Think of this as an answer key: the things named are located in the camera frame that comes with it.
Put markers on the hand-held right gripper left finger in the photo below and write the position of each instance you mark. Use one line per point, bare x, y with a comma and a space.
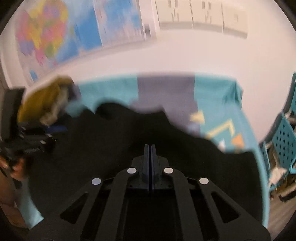
146, 162

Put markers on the black jacket with gold buttons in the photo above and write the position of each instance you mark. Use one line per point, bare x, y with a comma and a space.
104, 139

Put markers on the person's left forearm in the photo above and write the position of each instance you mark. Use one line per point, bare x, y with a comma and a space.
10, 199

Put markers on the cream cloth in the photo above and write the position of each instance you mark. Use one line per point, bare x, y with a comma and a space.
54, 111

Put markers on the person's left hand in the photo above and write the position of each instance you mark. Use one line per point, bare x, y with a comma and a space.
17, 168

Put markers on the white wall socket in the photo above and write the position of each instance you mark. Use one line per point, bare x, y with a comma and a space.
207, 15
173, 14

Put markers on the colourful wall map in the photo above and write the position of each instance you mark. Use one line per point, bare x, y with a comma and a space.
111, 23

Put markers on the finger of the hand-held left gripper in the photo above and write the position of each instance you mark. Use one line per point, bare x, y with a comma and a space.
37, 139

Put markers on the pile of pale clothes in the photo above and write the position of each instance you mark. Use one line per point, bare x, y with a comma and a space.
279, 173

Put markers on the brown garment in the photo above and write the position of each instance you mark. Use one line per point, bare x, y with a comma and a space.
39, 99

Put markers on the white wall switch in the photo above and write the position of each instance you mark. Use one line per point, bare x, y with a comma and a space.
234, 20

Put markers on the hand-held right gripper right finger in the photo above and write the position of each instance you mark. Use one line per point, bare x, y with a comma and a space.
154, 162

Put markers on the blue plastic basket rack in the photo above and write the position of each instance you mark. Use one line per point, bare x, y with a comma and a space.
284, 139

